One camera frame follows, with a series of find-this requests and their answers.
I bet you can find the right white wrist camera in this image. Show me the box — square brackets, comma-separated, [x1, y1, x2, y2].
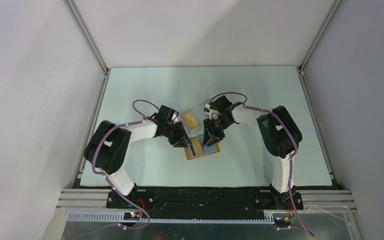
[203, 103, 220, 120]

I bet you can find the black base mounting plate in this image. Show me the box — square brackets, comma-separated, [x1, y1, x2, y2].
[106, 186, 304, 220]

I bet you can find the right aluminium frame rail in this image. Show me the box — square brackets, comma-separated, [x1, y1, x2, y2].
[296, 0, 343, 190]

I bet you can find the aluminium frame rail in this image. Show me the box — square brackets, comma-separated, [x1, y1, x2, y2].
[64, 0, 110, 189]
[296, 0, 343, 190]

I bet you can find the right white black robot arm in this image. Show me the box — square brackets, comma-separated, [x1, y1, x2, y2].
[202, 94, 303, 209]

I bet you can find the left aluminium frame rail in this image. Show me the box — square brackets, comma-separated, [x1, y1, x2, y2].
[64, 0, 110, 189]

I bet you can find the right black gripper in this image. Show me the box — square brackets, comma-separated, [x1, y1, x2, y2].
[202, 116, 233, 148]

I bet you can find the left controller circuit board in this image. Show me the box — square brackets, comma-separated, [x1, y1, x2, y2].
[123, 211, 142, 221]

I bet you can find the clear plastic card tray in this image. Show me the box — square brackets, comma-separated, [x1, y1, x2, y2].
[180, 99, 210, 138]

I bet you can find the grey slotted cable duct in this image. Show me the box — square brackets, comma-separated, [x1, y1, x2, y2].
[66, 210, 275, 224]

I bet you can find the orange leather card holder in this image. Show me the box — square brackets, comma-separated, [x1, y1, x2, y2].
[184, 135, 221, 161]

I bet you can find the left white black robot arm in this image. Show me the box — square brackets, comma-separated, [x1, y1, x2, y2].
[83, 105, 192, 208]

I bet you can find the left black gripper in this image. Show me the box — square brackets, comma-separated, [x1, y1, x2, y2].
[163, 121, 192, 148]

